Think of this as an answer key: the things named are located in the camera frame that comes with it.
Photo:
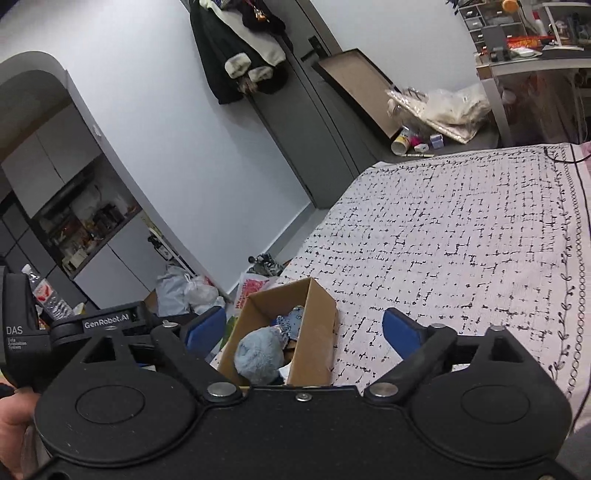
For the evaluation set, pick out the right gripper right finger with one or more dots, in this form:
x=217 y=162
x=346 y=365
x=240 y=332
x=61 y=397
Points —
x=423 y=351

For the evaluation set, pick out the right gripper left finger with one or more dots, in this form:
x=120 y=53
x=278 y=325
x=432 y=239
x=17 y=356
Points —
x=183 y=343

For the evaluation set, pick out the light blue plush toy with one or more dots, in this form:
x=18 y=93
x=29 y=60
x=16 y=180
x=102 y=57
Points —
x=259 y=355

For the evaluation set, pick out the person's left hand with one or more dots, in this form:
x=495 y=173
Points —
x=17 y=411

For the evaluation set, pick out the plastic water bottle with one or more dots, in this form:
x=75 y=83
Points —
x=48 y=298

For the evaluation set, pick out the white garbage bag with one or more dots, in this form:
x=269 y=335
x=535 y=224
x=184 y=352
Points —
x=179 y=293

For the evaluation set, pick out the red white plastic bag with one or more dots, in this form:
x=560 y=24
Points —
x=250 y=283

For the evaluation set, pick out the denim blue plush toy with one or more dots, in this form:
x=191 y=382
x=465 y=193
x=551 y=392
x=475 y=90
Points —
x=290 y=324

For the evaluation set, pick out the cardboard box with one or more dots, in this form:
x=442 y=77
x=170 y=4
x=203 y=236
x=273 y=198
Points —
x=307 y=361

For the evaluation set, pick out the white patterned bed blanket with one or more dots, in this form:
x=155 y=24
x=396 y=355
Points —
x=473 y=240

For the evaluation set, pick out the paper cup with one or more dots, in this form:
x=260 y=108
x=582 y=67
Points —
x=402 y=143

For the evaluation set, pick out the dark grey door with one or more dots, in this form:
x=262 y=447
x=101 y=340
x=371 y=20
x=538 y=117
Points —
x=327 y=141

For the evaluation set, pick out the brown framed board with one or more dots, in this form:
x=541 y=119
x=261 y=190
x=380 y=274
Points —
x=364 y=87

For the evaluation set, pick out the black hanging jacket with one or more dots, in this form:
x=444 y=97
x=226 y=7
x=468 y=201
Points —
x=242 y=46

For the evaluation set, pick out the grey drawer organizer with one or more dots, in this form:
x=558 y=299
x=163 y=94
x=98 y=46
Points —
x=478 y=15

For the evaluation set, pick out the orange ball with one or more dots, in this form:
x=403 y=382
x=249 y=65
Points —
x=510 y=6

